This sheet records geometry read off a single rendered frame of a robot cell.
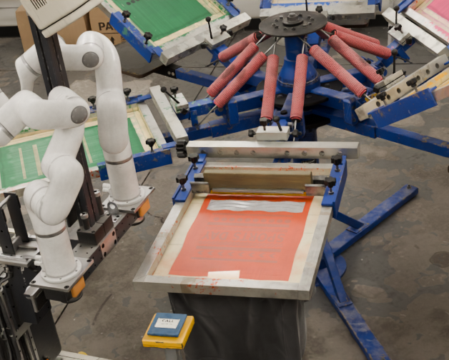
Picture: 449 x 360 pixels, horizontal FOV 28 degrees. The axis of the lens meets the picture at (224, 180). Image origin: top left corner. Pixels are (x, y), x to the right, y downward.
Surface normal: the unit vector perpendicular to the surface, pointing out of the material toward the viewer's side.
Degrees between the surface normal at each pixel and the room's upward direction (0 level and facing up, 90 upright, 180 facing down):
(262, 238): 0
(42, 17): 90
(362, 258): 0
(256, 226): 0
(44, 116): 84
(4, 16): 90
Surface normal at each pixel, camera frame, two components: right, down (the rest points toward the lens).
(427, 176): -0.13, -0.86
